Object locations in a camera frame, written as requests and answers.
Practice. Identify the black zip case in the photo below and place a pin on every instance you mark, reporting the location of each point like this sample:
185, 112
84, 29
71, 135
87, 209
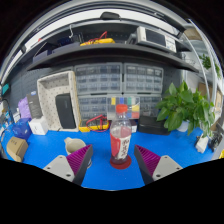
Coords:
65, 111

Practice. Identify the teal case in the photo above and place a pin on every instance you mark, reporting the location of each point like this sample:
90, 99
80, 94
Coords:
5, 89

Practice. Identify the small white labelled box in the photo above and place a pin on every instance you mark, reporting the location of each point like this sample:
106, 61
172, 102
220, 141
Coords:
134, 126

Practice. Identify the brown cardboard box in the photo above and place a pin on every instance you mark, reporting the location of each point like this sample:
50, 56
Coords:
16, 148

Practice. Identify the white shelf unit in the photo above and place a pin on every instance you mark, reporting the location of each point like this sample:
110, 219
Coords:
208, 66

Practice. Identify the clear organizer with coloured parts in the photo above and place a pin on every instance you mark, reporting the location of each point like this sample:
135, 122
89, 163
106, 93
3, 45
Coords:
133, 106

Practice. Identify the blue carton box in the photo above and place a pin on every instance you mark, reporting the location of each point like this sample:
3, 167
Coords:
22, 129

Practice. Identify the clear red-capped drink bottle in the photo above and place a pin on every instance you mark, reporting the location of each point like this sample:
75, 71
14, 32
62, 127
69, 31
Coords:
120, 140

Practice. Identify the green potted plant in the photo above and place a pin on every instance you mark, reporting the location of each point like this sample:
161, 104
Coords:
181, 106

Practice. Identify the white carton box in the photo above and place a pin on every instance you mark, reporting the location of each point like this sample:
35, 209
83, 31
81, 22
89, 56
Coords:
38, 126

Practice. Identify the yellow multimeter with red leads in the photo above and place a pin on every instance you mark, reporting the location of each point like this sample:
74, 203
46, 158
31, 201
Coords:
85, 129

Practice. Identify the flat black box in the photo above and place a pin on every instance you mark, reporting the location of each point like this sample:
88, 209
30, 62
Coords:
150, 125

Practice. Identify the cream and grey ceramic mug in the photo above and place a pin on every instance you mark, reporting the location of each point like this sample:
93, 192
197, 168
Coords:
73, 145

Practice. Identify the dark wall shelf unit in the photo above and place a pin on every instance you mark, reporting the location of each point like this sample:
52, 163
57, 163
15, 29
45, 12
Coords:
110, 53

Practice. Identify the white perforated tray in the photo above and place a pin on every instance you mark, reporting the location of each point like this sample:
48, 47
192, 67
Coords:
50, 86

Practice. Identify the grey small-parts drawer cabinet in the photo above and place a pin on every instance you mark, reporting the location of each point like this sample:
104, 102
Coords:
150, 105
91, 106
143, 78
98, 78

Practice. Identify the purple plastic bag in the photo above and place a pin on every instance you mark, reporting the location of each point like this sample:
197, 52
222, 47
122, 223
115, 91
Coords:
24, 108

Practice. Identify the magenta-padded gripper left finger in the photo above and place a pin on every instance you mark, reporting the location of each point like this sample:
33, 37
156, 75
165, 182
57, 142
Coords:
61, 168

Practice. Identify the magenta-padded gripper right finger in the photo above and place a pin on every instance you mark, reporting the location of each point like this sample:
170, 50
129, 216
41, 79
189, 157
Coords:
165, 166

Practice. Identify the dark grey flat box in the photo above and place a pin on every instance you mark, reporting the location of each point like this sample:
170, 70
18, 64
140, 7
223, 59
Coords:
34, 105

